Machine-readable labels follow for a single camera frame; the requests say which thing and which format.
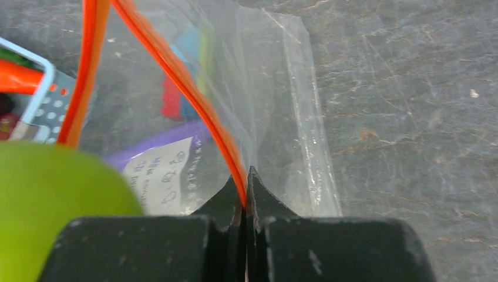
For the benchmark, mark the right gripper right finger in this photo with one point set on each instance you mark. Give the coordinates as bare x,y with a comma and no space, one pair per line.
282,246

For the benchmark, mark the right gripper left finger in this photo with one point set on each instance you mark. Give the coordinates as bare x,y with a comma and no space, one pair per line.
204,246

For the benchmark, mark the clear orange zip bag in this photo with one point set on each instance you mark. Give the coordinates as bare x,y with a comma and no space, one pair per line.
263,111

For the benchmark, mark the green toy apple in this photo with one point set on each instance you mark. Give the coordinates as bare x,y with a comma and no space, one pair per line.
43,188

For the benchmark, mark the orange toy carrot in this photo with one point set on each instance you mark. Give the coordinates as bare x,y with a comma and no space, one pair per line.
19,79

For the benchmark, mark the purple toy cylinder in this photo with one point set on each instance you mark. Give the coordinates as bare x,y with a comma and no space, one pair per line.
195,128

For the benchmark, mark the multicolour stacked brick block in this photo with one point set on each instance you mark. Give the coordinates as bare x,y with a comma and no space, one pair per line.
194,48

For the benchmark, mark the light blue plastic basket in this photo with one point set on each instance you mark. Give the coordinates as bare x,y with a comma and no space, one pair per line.
41,114

